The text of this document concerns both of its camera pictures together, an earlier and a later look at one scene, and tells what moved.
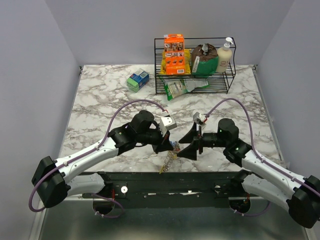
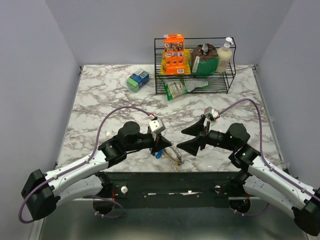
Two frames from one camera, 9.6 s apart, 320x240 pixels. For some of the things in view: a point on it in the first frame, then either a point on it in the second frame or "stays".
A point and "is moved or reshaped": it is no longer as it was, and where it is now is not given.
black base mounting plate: (171, 189) stays
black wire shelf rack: (194, 66) stays
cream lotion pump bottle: (224, 55) stays
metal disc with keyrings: (172, 155) is moved or reshaped
